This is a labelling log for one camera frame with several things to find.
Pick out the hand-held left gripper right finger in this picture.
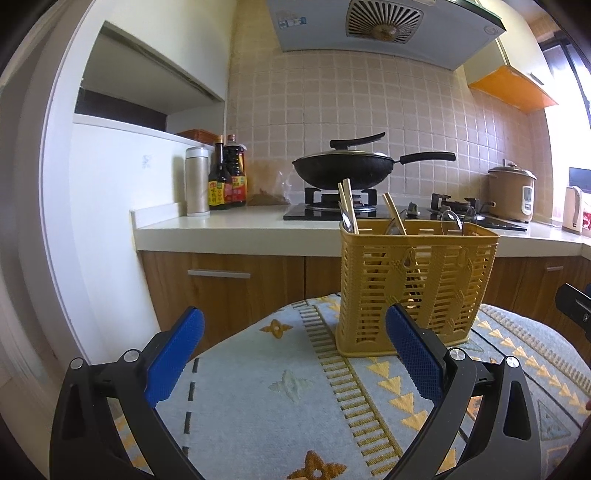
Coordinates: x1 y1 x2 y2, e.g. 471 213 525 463
383 302 541 480

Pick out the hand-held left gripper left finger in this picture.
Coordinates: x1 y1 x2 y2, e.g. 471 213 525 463
50 305 205 480

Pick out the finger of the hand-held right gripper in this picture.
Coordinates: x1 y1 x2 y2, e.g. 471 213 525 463
556 284 591 343

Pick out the yellow plastic utensil basket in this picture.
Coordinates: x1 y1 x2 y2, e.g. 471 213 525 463
335 219 500 358

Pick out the wooden kitchen cabinet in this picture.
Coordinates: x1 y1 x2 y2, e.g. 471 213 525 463
139 251 591 337

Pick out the white electric kettle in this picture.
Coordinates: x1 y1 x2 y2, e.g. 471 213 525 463
562 185 585 232

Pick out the patterned blue tablecloth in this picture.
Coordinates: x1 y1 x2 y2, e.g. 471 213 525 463
106 295 591 480

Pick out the beige rice cooker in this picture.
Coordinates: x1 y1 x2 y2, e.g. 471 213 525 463
488 161 537 223

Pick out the white kitchen countertop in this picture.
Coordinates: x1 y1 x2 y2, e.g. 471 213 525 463
130 203 591 259

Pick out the steel thermos flask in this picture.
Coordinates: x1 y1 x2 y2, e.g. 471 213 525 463
185 147 211 217

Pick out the slim dark soy sauce bottle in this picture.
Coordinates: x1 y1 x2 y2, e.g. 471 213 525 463
208 135 232 210

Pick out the black glass gas stove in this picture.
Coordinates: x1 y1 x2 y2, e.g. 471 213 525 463
283 188 528 232

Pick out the wide dark sauce bottle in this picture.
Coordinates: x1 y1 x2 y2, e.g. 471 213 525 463
225 134 248 208

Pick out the clear plastic bag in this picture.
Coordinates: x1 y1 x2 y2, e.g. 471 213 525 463
249 171 291 206

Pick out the black wok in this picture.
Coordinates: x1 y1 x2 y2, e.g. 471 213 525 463
292 151 457 191

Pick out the brown wicker tray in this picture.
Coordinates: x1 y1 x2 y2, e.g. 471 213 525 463
177 129 219 145

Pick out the window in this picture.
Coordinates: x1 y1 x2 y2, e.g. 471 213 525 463
540 32 591 139

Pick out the white range hood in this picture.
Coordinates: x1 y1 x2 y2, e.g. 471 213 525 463
267 0 508 71

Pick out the black-handled wok lid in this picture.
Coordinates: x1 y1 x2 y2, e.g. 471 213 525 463
329 132 393 157

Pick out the orange wall cabinet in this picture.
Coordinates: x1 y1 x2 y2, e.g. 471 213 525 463
464 37 559 112

